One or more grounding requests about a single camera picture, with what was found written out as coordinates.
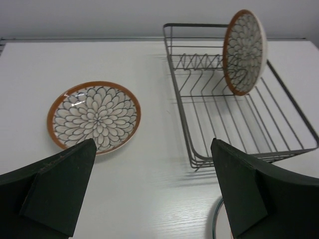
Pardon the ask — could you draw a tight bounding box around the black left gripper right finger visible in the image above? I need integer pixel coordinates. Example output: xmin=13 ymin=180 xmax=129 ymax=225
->
xmin=211 ymin=138 xmax=319 ymax=239

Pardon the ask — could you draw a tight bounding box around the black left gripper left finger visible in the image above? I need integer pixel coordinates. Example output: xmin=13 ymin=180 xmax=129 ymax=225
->
xmin=0 ymin=139 xmax=97 ymax=239

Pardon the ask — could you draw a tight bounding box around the white plate orange sunburst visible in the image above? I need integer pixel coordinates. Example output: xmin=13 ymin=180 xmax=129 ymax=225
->
xmin=212 ymin=197 xmax=234 ymax=239

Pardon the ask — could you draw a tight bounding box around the floral plate orange rim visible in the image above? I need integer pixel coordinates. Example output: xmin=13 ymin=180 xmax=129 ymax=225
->
xmin=222 ymin=9 xmax=268 ymax=96
xmin=47 ymin=81 xmax=142 ymax=155

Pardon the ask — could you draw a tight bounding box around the grey wire dish rack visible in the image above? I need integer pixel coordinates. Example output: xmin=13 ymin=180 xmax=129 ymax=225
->
xmin=162 ymin=23 xmax=319 ymax=170

